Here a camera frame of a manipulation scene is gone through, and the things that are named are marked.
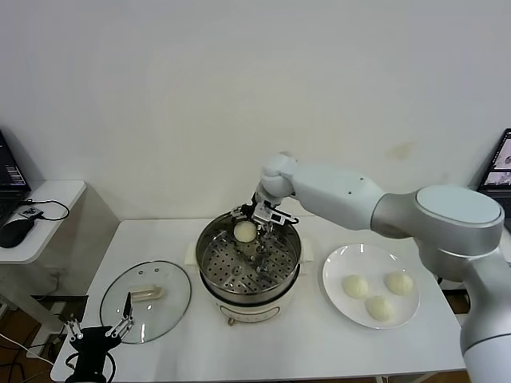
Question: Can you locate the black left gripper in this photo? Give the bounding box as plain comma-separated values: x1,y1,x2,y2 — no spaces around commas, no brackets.
65,290,136,374

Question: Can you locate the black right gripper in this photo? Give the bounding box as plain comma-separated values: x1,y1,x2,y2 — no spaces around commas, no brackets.
230,190,283,240

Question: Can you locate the white steamed baozi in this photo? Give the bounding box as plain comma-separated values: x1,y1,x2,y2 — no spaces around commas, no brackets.
383,270,414,296
365,294,395,323
232,221,256,243
342,274,369,298

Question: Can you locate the round glass pot lid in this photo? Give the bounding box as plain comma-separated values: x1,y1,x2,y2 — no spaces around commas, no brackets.
99,260,192,345

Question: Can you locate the stainless steel steamer pot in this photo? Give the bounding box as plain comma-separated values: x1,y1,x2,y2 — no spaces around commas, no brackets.
195,207,303,295

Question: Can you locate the white electric cooker base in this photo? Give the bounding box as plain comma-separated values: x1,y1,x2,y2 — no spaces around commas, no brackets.
184,235,315,327

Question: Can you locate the round white plate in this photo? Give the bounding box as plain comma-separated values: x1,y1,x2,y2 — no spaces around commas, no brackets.
322,243,421,330

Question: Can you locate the black computer mouse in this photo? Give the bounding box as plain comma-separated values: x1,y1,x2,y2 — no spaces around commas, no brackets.
0,218,36,250

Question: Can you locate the small device with QR code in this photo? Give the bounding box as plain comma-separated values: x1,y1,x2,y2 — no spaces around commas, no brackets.
14,205,44,223

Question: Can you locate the white side table with mouse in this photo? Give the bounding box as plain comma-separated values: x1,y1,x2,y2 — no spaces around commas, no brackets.
0,180,121,332

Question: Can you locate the black laptop with dark screen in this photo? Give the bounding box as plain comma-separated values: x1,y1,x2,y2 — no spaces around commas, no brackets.
0,128,32,227

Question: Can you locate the grey laptop with bright screen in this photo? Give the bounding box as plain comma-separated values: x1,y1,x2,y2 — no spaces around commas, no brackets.
477,128,511,231

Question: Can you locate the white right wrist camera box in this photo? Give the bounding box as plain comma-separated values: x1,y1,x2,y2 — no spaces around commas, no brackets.
261,210,287,227

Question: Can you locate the white floor cable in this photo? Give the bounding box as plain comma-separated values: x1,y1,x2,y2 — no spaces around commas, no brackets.
0,333,55,366

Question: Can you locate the thin black desk cable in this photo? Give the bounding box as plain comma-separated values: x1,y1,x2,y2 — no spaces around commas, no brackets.
23,198,69,223

